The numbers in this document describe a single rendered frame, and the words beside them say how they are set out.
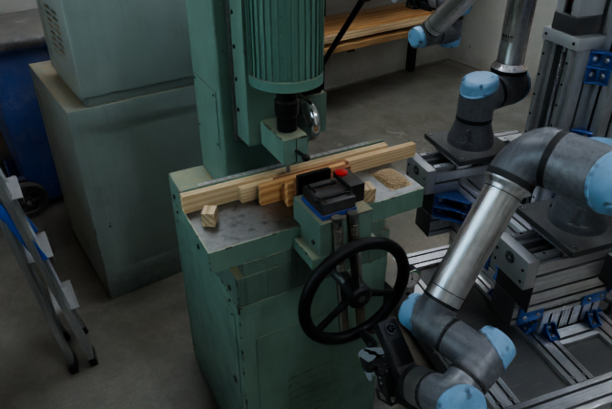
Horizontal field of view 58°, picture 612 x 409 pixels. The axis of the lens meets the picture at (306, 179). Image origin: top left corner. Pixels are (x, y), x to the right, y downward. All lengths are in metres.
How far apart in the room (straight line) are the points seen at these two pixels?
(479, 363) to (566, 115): 0.85
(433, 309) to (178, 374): 1.31
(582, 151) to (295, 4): 0.62
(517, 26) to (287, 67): 0.90
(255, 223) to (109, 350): 1.19
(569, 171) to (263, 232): 0.66
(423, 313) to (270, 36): 0.65
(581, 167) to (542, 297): 0.64
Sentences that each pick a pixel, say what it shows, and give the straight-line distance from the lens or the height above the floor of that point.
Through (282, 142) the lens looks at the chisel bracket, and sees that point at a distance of 1.33.
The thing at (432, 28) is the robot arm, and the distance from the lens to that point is 1.95.
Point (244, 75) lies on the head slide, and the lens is 1.38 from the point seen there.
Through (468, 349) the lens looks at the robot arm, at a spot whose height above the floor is 0.89.
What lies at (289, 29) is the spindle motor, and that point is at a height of 1.34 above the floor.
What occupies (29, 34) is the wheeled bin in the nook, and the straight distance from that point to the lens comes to 2.92.
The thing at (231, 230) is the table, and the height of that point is 0.90.
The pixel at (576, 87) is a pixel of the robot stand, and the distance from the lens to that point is 1.68.
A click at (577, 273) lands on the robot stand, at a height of 0.69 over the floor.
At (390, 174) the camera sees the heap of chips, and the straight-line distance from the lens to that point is 1.50.
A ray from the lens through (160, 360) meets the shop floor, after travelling 2.28.
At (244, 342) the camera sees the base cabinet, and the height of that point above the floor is 0.59.
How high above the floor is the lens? 1.66
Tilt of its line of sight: 30 degrees down
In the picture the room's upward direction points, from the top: straight up
